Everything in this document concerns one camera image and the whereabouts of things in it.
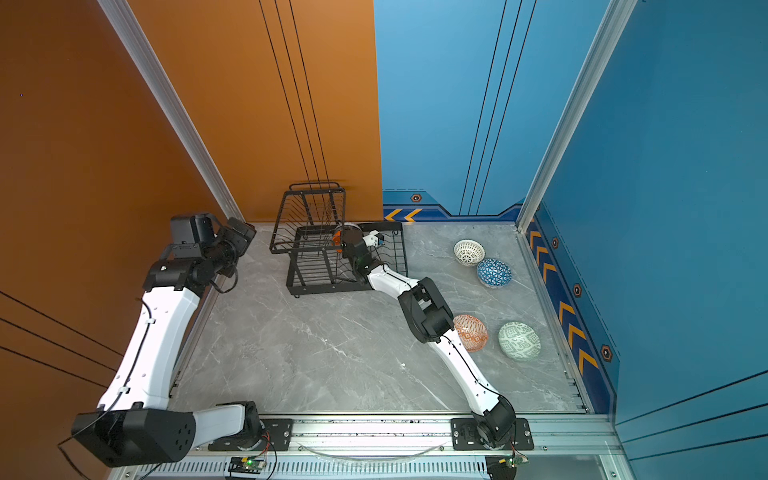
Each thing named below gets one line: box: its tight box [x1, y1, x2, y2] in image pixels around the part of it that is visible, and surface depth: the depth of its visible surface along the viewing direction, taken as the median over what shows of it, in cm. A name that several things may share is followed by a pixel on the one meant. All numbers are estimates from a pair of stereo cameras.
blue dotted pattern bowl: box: [476, 258, 513, 289], surface depth 104 cm
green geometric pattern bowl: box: [498, 322, 541, 362], surface depth 89 cm
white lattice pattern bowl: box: [453, 238, 486, 267], surface depth 111 cm
